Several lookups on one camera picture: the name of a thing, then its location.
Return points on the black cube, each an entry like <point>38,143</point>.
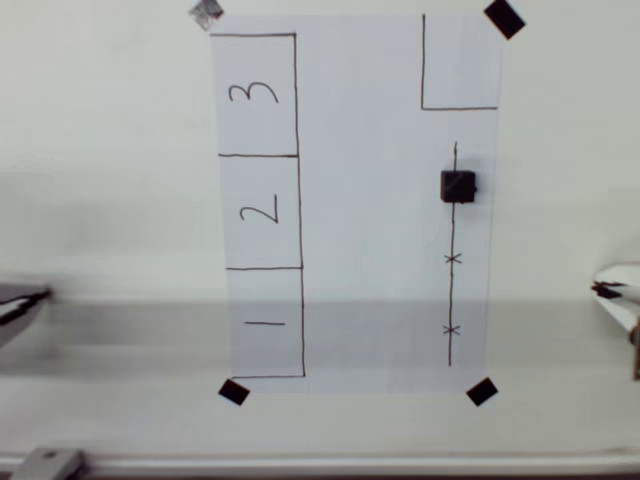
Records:
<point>457,186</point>

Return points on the black tape piece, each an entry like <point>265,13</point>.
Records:
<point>233,392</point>
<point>482,391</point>
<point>505,19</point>

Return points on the white paper sheet with drawn boxes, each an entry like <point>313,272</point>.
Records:
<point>360,225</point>

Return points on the grey tape piece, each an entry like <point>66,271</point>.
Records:
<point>206,14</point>

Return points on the grey metal clamp bracket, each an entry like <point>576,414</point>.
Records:
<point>47,462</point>

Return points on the metal table edge rail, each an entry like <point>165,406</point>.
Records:
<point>350,465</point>

